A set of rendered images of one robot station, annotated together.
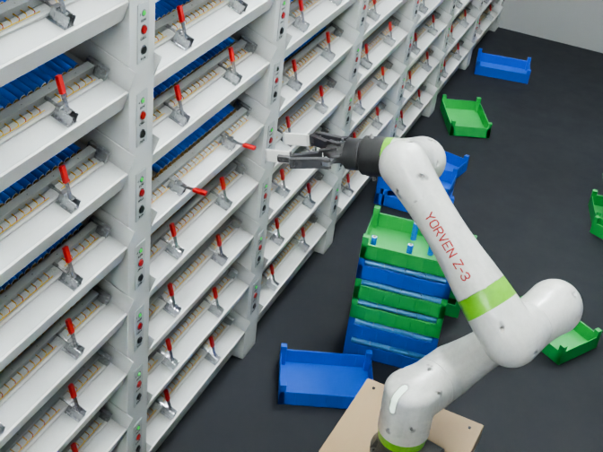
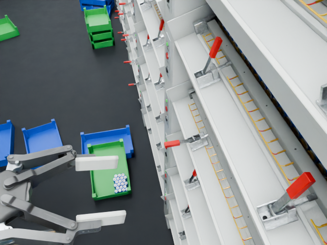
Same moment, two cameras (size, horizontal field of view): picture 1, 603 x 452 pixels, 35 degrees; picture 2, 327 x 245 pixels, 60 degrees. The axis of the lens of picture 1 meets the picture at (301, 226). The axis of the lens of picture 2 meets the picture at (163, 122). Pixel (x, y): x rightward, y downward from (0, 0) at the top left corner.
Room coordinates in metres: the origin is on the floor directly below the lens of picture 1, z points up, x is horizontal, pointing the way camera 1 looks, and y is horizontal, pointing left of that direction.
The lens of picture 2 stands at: (2.24, 0.02, 1.40)
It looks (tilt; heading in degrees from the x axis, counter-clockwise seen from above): 48 degrees down; 148
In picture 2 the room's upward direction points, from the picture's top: straight up
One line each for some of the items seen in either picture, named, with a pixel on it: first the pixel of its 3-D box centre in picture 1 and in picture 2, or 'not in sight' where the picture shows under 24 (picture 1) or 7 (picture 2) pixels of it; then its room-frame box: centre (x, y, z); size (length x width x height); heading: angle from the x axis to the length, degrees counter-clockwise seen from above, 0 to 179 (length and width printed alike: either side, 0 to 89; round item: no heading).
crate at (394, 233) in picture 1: (413, 241); not in sight; (2.51, -0.36, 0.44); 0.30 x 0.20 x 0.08; 79
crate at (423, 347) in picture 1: (397, 318); not in sight; (2.51, -0.36, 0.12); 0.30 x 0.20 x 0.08; 79
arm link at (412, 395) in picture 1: (410, 406); not in sight; (1.71, -0.32, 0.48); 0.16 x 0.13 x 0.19; 139
